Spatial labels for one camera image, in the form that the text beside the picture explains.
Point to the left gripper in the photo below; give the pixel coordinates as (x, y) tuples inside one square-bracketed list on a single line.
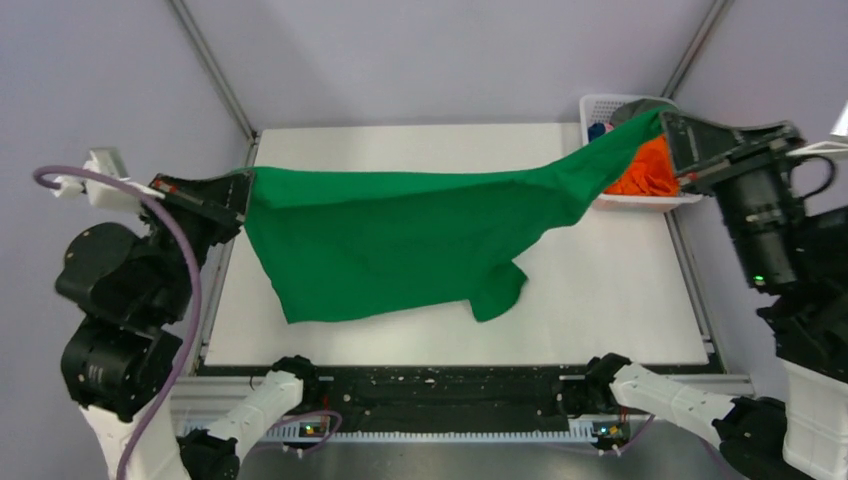
[(223, 199)]

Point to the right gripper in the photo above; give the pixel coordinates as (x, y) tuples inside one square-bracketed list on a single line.
[(693, 143)]

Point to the green t-shirt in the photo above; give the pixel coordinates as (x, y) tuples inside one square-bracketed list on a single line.
[(344, 246)]

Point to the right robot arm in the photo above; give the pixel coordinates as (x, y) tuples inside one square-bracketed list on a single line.
[(800, 260)]

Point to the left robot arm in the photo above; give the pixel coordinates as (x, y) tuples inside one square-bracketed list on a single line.
[(141, 299)]

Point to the orange t-shirt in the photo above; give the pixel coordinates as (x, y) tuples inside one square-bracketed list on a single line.
[(649, 174)]

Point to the grey-green garment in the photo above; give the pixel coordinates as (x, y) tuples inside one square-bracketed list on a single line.
[(635, 108)]

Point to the dark blue garment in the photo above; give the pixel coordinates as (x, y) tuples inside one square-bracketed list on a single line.
[(597, 130)]

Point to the white plastic basket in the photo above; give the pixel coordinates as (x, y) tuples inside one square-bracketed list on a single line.
[(598, 108)]

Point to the right corner aluminium post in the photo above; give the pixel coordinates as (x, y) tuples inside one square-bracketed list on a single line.
[(697, 45)]

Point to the corner aluminium post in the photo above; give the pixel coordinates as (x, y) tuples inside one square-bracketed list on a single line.
[(697, 45), (209, 63)]

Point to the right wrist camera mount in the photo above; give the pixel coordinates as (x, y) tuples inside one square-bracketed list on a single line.
[(834, 148)]

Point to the left corner aluminium post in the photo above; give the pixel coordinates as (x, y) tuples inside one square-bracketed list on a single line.
[(209, 63)]

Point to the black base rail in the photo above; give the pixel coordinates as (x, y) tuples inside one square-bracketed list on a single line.
[(433, 399)]

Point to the white cable duct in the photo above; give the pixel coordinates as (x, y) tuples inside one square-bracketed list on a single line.
[(578, 432)]

